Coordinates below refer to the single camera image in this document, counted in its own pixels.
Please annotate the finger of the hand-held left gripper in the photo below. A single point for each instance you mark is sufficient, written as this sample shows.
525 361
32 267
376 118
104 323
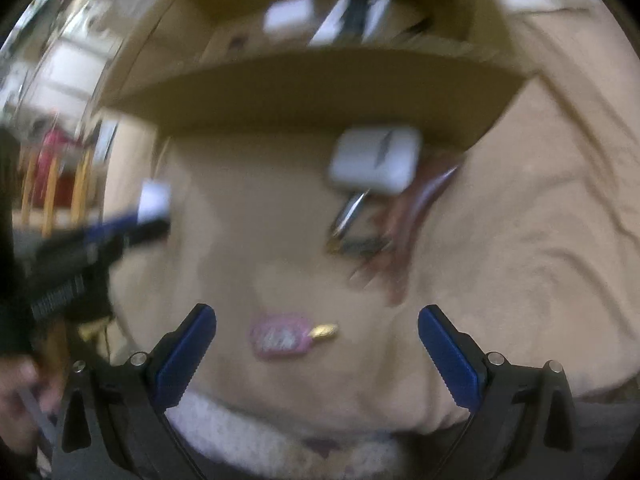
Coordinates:
145 234
112 225

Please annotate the person's left hand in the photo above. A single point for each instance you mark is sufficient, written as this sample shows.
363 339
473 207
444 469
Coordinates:
20 390

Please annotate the white refrigerator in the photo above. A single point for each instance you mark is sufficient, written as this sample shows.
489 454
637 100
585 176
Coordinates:
75 70

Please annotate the brown cardboard box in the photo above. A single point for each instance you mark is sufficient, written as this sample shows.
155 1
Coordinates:
300 90

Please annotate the pink perfume bottle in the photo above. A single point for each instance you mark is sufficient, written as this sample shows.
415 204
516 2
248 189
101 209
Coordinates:
280 335

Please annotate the yellow wooden rack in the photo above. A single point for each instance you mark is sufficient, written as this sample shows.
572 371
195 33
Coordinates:
50 195

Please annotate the red cloth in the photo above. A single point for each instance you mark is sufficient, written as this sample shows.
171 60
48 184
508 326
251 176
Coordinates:
60 160

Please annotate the white fluffy garment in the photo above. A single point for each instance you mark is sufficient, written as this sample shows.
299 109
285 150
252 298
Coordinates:
240 430

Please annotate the white bathroom scale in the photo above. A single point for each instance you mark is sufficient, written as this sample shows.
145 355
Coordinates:
105 140

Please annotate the person's right leg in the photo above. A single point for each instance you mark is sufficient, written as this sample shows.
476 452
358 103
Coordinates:
605 440

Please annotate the black and gold battery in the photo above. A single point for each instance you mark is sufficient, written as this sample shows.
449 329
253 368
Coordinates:
360 247

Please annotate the white earbuds case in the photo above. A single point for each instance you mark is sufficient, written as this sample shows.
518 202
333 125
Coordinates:
370 160

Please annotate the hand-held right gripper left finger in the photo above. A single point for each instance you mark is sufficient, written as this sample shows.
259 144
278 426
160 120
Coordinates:
180 360

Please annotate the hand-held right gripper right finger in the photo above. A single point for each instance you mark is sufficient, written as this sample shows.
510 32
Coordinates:
450 360

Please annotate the white red-label medicine bottle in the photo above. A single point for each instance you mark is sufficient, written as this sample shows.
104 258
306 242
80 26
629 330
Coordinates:
287 12

